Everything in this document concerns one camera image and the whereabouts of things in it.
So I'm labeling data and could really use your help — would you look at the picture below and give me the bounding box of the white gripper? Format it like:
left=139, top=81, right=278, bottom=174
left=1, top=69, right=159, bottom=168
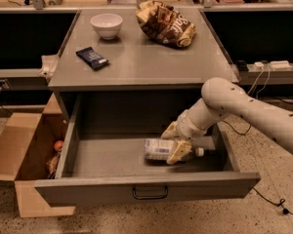
left=161, top=110, right=206, bottom=165

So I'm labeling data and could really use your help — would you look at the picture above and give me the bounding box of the clear plastic water bottle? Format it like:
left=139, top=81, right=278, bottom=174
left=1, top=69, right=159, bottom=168
left=145, top=138, right=204, bottom=162

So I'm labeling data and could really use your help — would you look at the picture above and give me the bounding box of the black floor cable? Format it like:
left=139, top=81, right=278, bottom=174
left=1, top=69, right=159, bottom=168
left=252, top=186, right=293, bottom=218

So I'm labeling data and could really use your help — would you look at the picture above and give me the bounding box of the open cardboard box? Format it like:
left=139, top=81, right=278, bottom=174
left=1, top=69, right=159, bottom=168
left=0, top=97, right=75, bottom=217

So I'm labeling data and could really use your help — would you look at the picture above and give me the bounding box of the white power strip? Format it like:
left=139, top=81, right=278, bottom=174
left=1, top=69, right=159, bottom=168
left=253, top=59, right=293, bottom=71

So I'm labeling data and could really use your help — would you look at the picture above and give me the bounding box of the brown chip bag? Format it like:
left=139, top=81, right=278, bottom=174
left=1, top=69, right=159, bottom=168
left=136, top=1, right=196, bottom=48

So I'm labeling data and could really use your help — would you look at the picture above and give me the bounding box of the grey open top drawer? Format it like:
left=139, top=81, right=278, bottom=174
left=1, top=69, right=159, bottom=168
left=35, top=92, right=260, bottom=206

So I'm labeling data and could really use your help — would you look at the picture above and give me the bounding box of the white ceramic bowl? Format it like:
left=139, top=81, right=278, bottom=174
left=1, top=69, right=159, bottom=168
left=90, top=14, right=123, bottom=40

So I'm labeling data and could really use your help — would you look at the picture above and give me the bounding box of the black drawer handle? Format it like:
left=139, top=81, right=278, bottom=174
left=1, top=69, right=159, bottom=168
left=132, top=186, right=169, bottom=201

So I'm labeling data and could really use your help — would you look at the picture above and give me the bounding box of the grey metal cabinet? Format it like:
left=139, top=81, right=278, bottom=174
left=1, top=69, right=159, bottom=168
left=48, top=7, right=240, bottom=122

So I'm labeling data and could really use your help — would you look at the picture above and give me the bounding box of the black cable near cabinet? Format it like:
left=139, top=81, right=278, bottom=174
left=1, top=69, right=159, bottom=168
left=222, top=120, right=253, bottom=137

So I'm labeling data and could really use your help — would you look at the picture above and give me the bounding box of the dark blue snack bar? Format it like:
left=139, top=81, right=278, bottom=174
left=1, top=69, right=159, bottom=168
left=76, top=47, right=108, bottom=70

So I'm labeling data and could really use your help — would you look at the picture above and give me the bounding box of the orange fruit in box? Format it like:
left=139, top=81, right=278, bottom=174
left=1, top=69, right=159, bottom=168
left=54, top=140, right=63, bottom=152

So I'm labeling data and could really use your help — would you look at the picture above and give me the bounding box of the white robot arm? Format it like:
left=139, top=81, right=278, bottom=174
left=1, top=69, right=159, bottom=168
left=161, top=77, right=293, bottom=165

